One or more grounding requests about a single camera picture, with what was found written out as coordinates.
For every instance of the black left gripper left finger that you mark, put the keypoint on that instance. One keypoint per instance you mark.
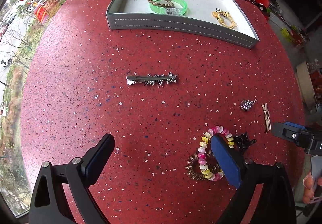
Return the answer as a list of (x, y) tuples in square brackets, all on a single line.
[(49, 203)]

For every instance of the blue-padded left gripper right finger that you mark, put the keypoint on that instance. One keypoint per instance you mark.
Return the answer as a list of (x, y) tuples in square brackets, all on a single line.
[(276, 202)]

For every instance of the green translucent bangle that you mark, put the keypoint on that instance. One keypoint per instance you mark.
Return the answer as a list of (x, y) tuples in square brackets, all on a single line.
[(168, 7)]

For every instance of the grey jewelry tray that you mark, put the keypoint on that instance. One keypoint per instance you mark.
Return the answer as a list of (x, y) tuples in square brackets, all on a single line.
[(220, 19)]

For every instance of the right hand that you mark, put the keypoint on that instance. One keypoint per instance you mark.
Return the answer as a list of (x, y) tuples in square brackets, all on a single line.
[(308, 183)]

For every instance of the beige bow hair clip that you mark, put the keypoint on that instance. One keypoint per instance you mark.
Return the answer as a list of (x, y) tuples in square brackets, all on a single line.
[(266, 117)]

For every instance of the black claw hair clip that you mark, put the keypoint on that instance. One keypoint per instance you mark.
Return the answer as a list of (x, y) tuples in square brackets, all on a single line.
[(243, 142)]

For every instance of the red plastic child chair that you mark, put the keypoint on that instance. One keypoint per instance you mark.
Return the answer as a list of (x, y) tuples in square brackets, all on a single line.
[(262, 5)]

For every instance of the silver rhinestone hair clip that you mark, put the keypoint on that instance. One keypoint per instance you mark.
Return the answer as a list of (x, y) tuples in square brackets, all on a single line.
[(151, 79)]

